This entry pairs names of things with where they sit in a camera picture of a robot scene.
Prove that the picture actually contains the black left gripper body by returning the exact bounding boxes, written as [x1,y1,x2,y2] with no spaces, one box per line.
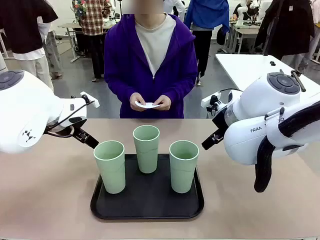
[71,125,88,143]

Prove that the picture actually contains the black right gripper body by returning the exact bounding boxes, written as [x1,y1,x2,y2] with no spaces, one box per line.
[212,125,226,141]

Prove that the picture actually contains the pale green tall cup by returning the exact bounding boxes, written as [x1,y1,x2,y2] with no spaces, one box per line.
[132,124,161,174]
[169,140,200,194]
[93,140,126,195]

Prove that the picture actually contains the white paper doily coaster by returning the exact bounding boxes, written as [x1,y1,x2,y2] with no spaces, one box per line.
[134,100,161,110]

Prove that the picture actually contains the person's right forearm purple sleeve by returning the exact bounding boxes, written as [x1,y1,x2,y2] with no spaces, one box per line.
[103,69,138,106]

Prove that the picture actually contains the person's left forearm purple sleeve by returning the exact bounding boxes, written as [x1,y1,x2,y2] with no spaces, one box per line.
[163,69,198,106]

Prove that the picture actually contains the person's left hand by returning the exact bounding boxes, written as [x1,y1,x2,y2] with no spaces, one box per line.
[151,95,172,111]

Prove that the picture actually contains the person's right hand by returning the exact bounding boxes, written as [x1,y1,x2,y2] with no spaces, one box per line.
[129,92,148,111]

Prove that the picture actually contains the white side table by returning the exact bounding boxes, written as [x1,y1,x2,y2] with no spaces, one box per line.
[215,53,320,101]

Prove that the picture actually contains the black plastic tray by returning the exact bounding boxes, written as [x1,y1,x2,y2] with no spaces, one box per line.
[90,153,205,221]

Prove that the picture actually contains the bystander in grey trousers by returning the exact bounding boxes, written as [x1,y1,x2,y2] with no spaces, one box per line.
[37,14,64,80]

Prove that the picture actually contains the person in purple hoodie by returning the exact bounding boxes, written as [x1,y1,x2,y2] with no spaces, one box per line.
[103,12,198,120]

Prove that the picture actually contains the white cylindrical air purifier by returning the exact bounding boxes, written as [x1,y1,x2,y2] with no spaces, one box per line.
[0,52,8,73]

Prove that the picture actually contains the background white desk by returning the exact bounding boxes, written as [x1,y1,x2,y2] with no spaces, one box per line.
[224,21,261,55]

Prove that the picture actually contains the background desk with grey legs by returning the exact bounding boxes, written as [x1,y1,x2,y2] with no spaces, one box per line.
[57,22,85,63]

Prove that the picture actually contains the bystander in plaid shirt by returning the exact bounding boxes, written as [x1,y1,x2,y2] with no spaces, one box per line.
[71,0,113,83]

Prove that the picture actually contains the bystander in blue jacket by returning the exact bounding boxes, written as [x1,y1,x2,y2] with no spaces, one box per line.
[184,0,230,86]

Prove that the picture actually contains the bystander black top white trousers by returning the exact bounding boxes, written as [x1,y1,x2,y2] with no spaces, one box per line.
[0,0,60,91]

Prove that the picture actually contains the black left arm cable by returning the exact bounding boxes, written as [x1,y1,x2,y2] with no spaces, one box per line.
[44,99,96,139]

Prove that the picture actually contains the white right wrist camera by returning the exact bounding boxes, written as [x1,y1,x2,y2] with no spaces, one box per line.
[201,91,222,116]

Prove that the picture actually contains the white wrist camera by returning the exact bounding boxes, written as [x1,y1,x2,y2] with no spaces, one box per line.
[79,91,100,109]
[201,91,222,116]

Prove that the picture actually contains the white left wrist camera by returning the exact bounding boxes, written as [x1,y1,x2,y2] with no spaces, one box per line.
[79,91,100,109]

